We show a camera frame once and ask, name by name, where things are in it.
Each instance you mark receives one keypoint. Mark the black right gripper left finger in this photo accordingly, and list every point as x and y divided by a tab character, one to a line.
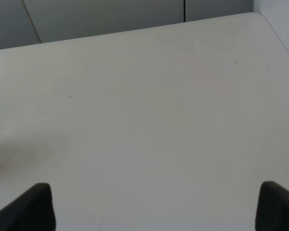
31	211

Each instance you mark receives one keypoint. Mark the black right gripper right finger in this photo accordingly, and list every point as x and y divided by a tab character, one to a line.
273	208

